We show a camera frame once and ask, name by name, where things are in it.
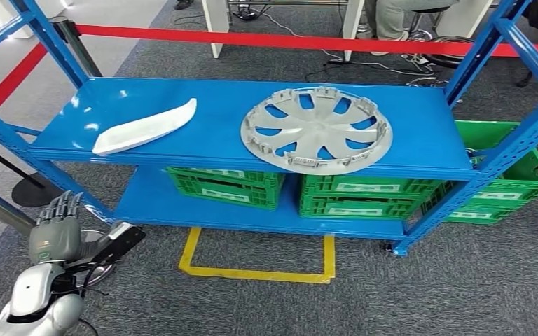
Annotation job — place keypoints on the white desk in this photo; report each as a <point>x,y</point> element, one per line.
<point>215,28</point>

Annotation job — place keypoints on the black seat chrome stool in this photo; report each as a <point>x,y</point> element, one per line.
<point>429,9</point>

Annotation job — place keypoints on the white curved trim part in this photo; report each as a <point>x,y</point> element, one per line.
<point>143,127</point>

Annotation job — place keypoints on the seated person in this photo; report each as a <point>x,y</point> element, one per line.
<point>389,18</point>

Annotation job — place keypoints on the open green plastic crate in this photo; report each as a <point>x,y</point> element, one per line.
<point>529,183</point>

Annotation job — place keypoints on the blue metal shelf rack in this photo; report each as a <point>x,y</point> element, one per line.
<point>227,116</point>

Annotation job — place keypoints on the white desk panel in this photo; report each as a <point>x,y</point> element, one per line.
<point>464,16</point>

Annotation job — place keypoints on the chrome stanchion with chrome base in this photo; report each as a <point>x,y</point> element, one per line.
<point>0,206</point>

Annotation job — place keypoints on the black stanchion with black base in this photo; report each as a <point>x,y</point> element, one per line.
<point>37,192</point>

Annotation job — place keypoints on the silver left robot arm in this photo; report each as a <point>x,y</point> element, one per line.
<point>32,287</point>

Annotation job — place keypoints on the long red barrier belt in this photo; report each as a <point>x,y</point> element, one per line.
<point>297,42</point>

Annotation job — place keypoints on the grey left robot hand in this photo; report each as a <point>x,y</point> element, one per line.
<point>55,239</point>

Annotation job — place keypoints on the grey wheel hubcap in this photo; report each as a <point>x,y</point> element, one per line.
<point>317,132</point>

